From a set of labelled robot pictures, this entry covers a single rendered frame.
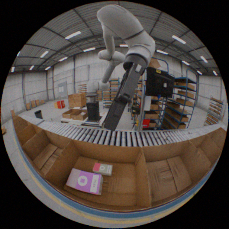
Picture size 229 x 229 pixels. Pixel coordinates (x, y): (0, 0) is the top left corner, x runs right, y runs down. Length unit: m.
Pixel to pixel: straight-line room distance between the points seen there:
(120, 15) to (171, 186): 0.76
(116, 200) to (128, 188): 0.09
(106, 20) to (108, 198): 0.69
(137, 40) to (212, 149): 0.99
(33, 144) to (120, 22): 0.87
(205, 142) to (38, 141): 1.56
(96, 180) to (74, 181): 0.11
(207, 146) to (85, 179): 1.03
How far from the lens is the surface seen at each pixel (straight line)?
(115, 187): 0.43
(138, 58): 0.24
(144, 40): 0.30
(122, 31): 0.29
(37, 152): 0.78
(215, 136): 1.33
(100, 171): 0.42
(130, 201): 0.43
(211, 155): 0.96
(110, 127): 0.17
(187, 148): 0.62
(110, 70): 0.97
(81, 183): 0.39
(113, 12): 0.30
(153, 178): 0.48
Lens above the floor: 1.31
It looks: 22 degrees down
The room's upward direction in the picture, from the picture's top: straight up
